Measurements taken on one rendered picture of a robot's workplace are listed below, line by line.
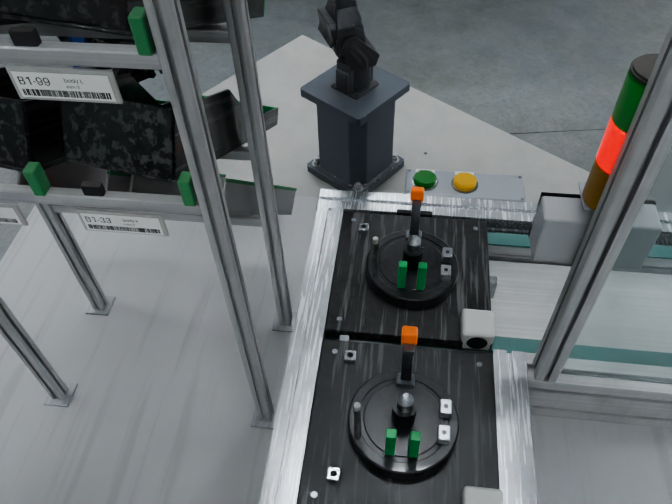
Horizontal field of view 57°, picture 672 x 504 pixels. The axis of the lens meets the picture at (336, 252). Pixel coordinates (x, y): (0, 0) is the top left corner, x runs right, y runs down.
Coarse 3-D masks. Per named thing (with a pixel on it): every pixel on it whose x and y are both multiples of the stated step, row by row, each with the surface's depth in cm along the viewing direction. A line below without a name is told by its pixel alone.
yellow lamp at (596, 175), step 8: (592, 168) 62; (600, 168) 61; (592, 176) 62; (600, 176) 61; (608, 176) 60; (592, 184) 62; (600, 184) 61; (584, 192) 64; (592, 192) 63; (600, 192) 62; (584, 200) 64; (592, 200) 63; (592, 208) 64
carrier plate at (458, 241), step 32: (352, 224) 103; (384, 224) 103; (448, 224) 103; (480, 224) 102; (352, 256) 99; (480, 256) 98; (352, 288) 95; (480, 288) 94; (352, 320) 91; (384, 320) 91; (416, 320) 90; (448, 320) 90
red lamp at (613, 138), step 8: (608, 128) 58; (616, 128) 57; (608, 136) 58; (616, 136) 57; (624, 136) 56; (600, 144) 61; (608, 144) 58; (616, 144) 58; (600, 152) 60; (608, 152) 59; (616, 152) 58; (600, 160) 60; (608, 160) 59; (608, 168) 60
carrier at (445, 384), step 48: (336, 384) 84; (384, 384) 82; (432, 384) 81; (480, 384) 83; (336, 432) 80; (384, 432) 77; (432, 432) 77; (480, 432) 79; (384, 480) 75; (432, 480) 75; (480, 480) 75
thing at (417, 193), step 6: (414, 192) 93; (420, 192) 93; (414, 198) 94; (420, 198) 94; (414, 204) 92; (420, 204) 92; (414, 210) 95; (420, 210) 95; (414, 216) 95; (414, 222) 96; (414, 228) 96; (414, 234) 97
